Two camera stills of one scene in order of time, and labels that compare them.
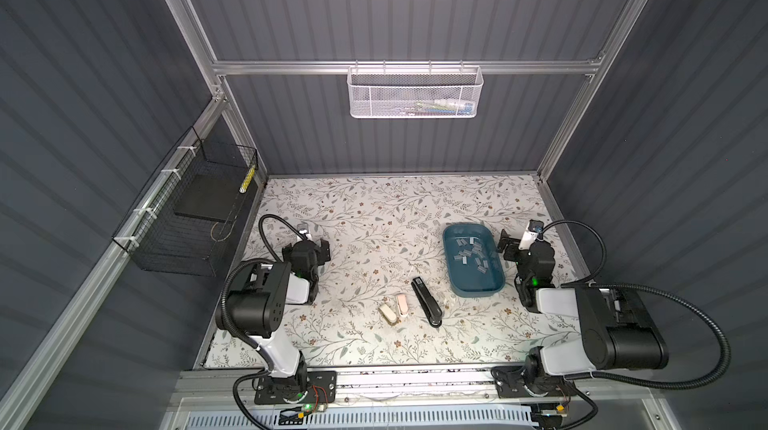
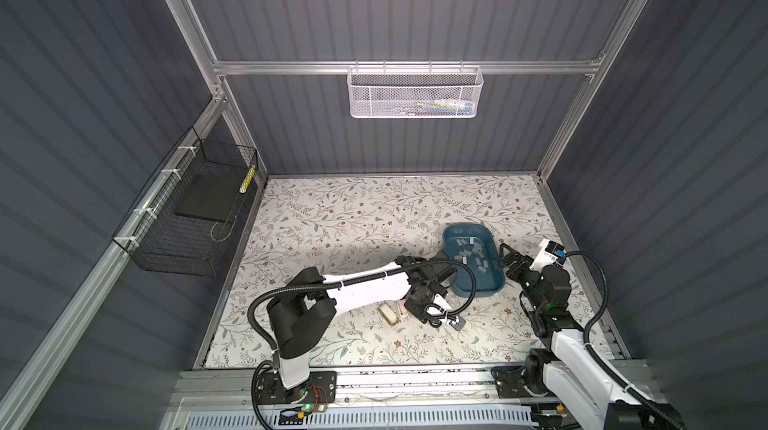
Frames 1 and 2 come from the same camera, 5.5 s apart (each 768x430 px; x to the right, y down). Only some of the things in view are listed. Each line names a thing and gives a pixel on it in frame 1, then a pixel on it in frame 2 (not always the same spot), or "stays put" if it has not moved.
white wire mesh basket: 408,92 stays put
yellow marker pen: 247,180 stays put
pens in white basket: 441,106 stays put
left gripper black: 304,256 -> 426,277
